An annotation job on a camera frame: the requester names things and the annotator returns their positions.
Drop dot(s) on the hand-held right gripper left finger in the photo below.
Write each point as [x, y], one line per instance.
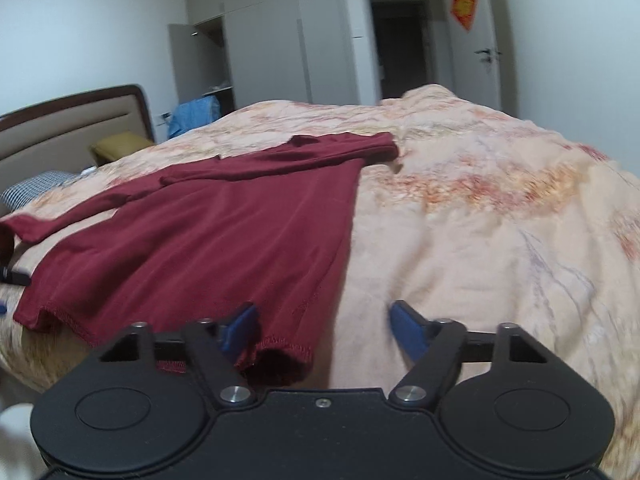
[239, 329]

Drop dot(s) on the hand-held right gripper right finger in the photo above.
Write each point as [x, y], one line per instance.
[407, 327]

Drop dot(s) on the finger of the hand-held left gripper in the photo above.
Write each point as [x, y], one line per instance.
[15, 276]

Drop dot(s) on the dark red long-sleeve shirt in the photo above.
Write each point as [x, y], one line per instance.
[225, 240]

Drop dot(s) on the checkered blue white pillow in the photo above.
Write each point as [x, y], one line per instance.
[35, 187]

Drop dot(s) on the peach floral blanket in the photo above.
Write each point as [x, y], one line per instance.
[475, 240]

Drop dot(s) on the beige brown-framed bed headboard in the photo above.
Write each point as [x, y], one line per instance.
[60, 135]

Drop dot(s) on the olive yellow pillow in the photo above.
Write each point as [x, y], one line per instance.
[120, 147]

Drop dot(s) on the blue garment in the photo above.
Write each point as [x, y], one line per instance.
[192, 115]

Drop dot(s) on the white room door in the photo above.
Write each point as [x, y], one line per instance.
[470, 75]

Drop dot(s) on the open grey wardrobe door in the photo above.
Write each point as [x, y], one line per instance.
[182, 65]

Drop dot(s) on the grey built-in wardrobe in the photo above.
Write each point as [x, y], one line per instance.
[270, 45]

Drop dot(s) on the red door decoration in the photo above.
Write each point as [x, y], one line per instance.
[464, 2]

